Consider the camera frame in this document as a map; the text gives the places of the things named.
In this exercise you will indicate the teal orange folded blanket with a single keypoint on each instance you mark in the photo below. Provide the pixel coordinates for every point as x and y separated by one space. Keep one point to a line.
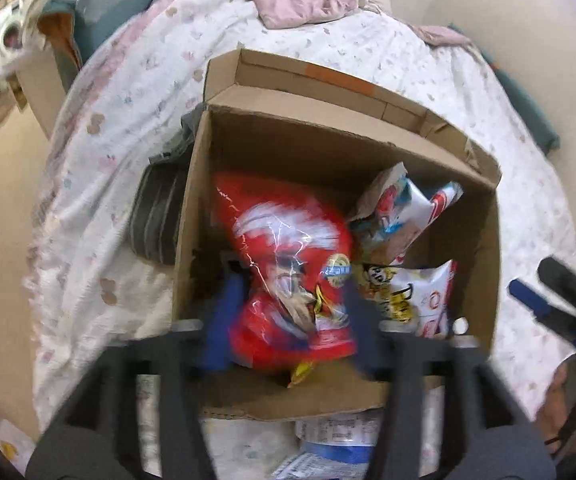
75 29

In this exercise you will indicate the yellow chip bag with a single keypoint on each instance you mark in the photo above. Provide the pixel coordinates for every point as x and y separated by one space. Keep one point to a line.
300 373

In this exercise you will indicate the blue white cracker bag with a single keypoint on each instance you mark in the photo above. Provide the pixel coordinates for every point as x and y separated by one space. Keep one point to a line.
333 447

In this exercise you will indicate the white storage box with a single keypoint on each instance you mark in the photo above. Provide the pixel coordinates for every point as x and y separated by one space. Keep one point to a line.
40 80

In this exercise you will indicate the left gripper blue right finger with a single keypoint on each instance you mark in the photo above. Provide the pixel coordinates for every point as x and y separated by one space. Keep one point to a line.
373 353

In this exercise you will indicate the red Wangzai milk candy bag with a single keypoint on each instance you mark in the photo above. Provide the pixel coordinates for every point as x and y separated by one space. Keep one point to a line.
298 250

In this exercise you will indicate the pink blanket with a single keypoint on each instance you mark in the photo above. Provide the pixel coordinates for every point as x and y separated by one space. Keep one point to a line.
308 2

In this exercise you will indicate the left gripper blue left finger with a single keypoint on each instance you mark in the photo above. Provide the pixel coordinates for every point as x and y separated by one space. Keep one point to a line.
220 315

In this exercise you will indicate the person's right hand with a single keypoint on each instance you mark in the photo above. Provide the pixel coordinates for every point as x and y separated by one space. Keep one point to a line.
556 418

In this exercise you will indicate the white washing machine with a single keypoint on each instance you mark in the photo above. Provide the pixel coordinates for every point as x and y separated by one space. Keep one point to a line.
11 43

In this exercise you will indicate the white yellow popcorn snack bag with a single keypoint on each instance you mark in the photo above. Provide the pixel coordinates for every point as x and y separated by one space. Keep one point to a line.
416 299

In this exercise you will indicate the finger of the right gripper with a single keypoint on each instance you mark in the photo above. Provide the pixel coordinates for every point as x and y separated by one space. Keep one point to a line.
558 278
558 321

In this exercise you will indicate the teal cushion by wall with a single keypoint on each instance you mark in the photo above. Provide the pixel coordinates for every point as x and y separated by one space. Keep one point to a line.
528 116

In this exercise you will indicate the white patterned bed quilt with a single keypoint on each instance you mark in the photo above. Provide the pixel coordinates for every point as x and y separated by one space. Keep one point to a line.
106 315

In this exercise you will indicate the open cardboard box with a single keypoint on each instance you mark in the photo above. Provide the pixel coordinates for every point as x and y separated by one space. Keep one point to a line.
301 122

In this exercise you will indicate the dark striped garment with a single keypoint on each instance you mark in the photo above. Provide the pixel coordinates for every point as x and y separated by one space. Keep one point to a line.
153 224

